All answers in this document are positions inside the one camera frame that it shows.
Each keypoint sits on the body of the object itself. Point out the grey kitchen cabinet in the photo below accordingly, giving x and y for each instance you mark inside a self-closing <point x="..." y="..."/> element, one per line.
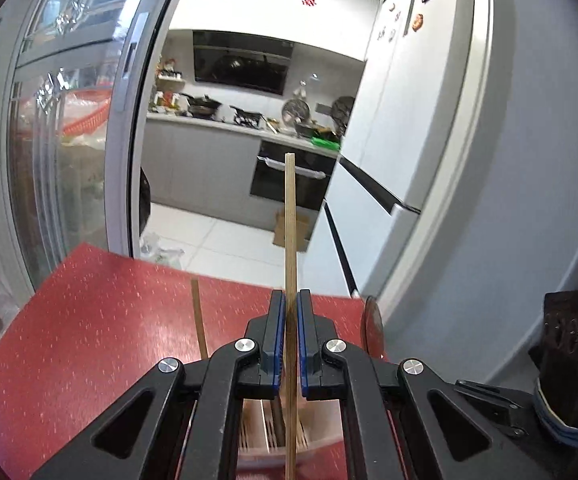
<point x="199" y="165"/>

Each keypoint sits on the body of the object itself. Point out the black cooking pot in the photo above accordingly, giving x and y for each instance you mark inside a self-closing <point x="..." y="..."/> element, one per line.
<point x="314" y="130"/>

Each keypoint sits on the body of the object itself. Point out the row of condiment bottles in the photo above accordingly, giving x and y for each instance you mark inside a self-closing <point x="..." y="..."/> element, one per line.
<point x="169" y="85"/>

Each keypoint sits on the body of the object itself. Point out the cardboard box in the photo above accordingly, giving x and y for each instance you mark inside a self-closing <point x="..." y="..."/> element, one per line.
<point x="309" y="232"/>

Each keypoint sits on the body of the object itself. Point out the clear plastic bag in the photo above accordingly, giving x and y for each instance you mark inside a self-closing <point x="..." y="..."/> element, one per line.
<point x="161" y="252"/>

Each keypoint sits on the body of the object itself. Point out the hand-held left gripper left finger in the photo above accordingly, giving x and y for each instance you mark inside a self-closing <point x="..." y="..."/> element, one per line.
<point x="279" y="340"/>

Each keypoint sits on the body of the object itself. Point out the round orange fridge magnet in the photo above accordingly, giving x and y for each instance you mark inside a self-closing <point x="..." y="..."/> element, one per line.
<point x="417" y="22"/>

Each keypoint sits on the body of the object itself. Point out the green cutting board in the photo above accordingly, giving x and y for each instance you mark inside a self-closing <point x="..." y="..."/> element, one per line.
<point x="326" y="144"/>

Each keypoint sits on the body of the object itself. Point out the black built-in oven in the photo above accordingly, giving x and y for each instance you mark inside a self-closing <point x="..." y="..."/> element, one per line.
<point x="269" y="180"/>

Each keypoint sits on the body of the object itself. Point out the black range hood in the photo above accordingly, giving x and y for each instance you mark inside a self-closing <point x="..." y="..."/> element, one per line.
<point x="241" y="62"/>

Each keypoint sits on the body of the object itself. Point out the sliding glass door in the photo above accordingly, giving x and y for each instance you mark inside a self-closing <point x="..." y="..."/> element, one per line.
<point x="69" y="160"/>

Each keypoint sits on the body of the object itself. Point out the round metal strainer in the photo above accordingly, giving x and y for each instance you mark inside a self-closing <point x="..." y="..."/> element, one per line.
<point x="295" y="111"/>

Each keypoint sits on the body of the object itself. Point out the red plastic basket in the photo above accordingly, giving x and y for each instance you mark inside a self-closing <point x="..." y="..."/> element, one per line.
<point x="86" y="110"/>

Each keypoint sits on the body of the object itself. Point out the dark translucent plastic spoon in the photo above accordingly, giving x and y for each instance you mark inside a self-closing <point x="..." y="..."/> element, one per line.
<point x="373" y="327"/>

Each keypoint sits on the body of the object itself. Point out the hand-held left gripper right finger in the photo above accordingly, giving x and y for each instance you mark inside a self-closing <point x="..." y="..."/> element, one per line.
<point x="305" y="345"/>

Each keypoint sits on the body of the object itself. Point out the beige plastic utensil holder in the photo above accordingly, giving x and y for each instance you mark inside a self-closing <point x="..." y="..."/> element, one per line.
<point x="319" y="425"/>

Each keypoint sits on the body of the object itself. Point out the white refrigerator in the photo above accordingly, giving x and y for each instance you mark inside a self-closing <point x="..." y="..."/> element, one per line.
<point x="419" y="135"/>

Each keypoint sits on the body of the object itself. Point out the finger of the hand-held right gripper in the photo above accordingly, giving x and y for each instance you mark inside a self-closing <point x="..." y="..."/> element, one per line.
<point x="489" y="405"/>

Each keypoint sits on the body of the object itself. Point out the black wok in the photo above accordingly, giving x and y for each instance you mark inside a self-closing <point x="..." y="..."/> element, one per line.
<point x="203" y="105"/>

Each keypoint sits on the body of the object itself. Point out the plain bamboo chopstick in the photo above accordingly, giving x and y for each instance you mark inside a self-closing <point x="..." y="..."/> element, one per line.
<point x="199" y="320"/>
<point x="291" y="235"/>

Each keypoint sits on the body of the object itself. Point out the dark round strainer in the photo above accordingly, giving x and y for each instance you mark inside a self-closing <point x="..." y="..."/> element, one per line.
<point x="344" y="110"/>

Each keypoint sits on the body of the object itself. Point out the black frying pan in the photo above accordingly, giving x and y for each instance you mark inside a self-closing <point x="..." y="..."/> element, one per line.
<point x="245" y="116"/>

